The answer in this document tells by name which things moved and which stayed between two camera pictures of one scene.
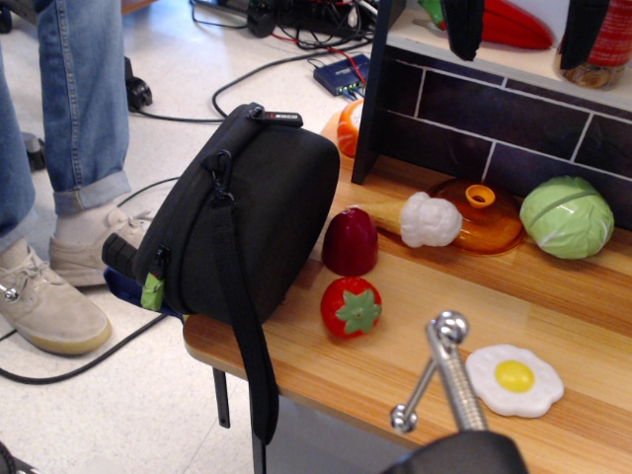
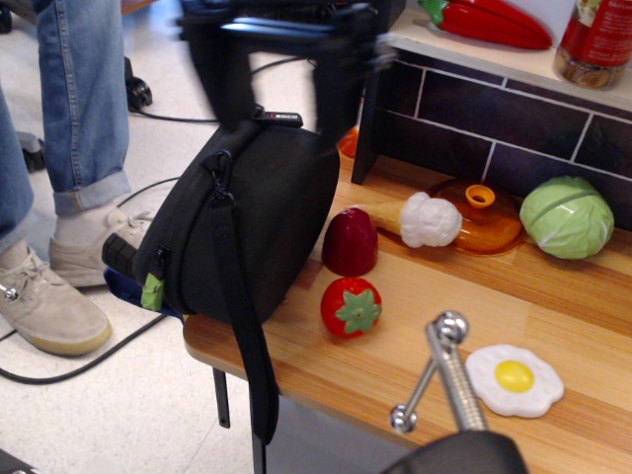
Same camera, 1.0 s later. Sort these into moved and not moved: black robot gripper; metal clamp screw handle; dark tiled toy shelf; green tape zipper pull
Moved: black robot gripper
Not moved: green tape zipper pull; dark tiled toy shelf; metal clamp screw handle
